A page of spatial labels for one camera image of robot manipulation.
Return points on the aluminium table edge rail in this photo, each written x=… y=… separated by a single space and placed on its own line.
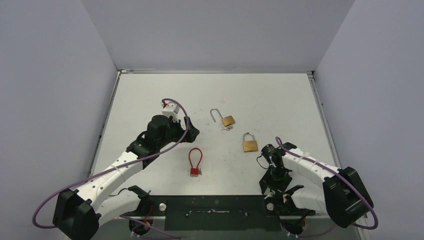
x=330 y=140

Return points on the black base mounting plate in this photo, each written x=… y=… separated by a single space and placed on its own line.
x=219 y=212

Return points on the brass padlock with key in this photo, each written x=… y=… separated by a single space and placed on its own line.
x=249 y=145

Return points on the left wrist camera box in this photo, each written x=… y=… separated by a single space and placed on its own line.
x=171 y=110

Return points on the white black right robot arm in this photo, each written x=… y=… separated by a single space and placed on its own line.
x=295 y=181

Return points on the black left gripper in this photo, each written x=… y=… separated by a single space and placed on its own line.
x=191 y=133

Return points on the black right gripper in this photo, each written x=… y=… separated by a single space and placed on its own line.
x=276 y=180

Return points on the red cable padlock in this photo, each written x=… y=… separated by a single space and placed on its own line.
x=195 y=169

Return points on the brass padlock long shackle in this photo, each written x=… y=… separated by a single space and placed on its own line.
x=226 y=121

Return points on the small key bunch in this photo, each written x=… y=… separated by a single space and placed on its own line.
x=227 y=128

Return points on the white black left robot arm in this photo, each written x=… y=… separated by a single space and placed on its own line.
x=80 y=212

